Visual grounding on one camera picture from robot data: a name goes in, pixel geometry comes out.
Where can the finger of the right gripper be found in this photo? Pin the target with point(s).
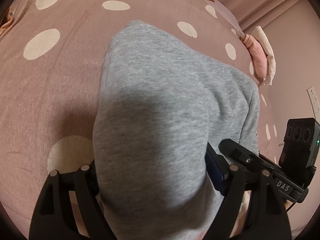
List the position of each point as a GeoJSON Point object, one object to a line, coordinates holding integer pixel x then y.
{"type": "Point", "coordinates": [239, 154]}

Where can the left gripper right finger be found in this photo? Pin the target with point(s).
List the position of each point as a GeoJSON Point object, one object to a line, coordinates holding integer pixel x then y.
{"type": "Point", "coordinates": [266, 216]}

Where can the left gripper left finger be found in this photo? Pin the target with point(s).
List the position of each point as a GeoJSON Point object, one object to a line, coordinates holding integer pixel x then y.
{"type": "Point", "coordinates": [53, 215]}

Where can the grey New York sweatshirt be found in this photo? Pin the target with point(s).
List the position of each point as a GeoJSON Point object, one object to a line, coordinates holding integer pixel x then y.
{"type": "Point", "coordinates": [160, 105]}

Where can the orange folded clothes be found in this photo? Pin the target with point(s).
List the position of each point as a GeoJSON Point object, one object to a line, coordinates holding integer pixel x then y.
{"type": "Point", "coordinates": [6, 22]}

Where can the pink curtain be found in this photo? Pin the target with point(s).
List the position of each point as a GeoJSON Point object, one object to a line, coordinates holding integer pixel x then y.
{"type": "Point", "coordinates": [257, 0]}

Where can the pink polka dot bedspread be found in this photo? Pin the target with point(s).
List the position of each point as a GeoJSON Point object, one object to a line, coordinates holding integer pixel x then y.
{"type": "Point", "coordinates": [52, 55]}

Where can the black camera box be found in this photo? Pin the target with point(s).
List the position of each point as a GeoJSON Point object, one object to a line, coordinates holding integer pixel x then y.
{"type": "Point", "coordinates": [301, 144]}

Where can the white wall socket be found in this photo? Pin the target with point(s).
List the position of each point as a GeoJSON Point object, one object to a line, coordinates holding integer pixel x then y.
{"type": "Point", "coordinates": [314, 103]}

